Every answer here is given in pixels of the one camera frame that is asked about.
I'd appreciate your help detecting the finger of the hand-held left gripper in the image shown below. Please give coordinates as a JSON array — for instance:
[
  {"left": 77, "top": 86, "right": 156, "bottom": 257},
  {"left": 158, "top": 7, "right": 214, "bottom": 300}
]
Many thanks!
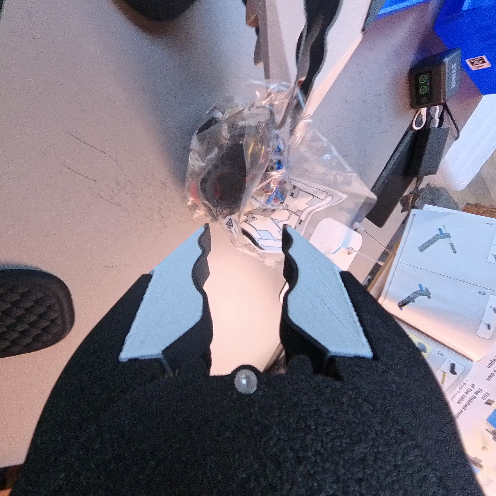
[
  {"left": 295, "top": 0, "right": 373, "bottom": 103},
  {"left": 245, "top": 0, "right": 297, "bottom": 83}
]

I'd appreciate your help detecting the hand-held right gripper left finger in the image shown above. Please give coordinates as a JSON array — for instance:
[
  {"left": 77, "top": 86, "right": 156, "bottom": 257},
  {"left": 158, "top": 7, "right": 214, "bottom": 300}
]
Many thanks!
[{"left": 118, "top": 225, "right": 214, "bottom": 373}]

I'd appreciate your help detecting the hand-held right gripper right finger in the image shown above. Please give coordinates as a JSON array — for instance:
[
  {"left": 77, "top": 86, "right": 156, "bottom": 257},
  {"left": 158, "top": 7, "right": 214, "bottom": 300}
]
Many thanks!
[{"left": 279, "top": 225, "right": 374, "bottom": 374}]

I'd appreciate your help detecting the large clear plastic bag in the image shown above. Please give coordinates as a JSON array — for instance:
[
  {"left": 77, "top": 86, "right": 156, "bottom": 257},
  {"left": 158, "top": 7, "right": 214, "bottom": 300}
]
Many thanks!
[{"left": 184, "top": 76, "right": 374, "bottom": 269}]

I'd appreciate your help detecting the black device green display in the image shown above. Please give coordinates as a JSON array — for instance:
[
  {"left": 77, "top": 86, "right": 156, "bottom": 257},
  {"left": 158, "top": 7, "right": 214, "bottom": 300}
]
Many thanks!
[{"left": 408, "top": 48, "right": 464, "bottom": 110}]

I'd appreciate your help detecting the instruction booklet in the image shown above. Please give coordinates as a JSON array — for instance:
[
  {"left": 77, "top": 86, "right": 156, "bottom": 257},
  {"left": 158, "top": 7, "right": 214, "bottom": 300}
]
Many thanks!
[{"left": 378, "top": 205, "right": 496, "bottom": 362}]

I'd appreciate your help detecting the black power adapter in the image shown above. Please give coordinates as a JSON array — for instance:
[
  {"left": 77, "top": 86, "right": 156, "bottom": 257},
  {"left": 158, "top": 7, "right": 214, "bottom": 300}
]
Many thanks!
[{"left": 402, "top": 124, "right": 452, "bottom": 178}]

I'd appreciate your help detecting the white box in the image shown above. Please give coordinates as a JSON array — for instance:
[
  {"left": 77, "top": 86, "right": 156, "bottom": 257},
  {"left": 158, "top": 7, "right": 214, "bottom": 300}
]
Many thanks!
[{"left": 437, "top": 92, "right": 496, "bottom": 192}]

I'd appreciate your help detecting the white cable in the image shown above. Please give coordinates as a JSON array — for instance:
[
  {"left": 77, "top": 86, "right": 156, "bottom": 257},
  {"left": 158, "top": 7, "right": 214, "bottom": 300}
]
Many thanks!
[{"left": 412, "top": 105, "right": 448, "bottom": 134}]

